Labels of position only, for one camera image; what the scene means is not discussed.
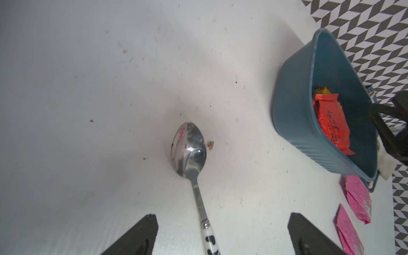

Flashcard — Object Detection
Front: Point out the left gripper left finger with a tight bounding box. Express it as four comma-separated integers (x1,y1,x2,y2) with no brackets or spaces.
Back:
102,214,158,255

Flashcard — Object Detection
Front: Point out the cow pattern handle spoon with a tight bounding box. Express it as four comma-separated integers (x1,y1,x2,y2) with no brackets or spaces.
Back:
171,122,220,255

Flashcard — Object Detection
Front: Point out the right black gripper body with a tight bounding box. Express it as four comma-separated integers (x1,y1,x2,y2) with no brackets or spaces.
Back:
368,90,408,166

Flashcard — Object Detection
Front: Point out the teal plastic storage box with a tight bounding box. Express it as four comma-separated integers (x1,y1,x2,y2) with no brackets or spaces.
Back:
271,28,378,182

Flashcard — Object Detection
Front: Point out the pink tea bag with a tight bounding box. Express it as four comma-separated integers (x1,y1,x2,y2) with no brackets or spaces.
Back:
345,175,372,224
335,204,364,255

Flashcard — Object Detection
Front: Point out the yellow tea bag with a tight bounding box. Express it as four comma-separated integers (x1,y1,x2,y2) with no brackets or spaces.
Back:
314,87,331,96

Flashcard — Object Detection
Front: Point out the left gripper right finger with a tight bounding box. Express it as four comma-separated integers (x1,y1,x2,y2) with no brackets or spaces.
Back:
288,212,345,255

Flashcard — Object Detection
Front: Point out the red tea bag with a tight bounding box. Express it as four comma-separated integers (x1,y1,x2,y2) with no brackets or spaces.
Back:
313,94,355,156

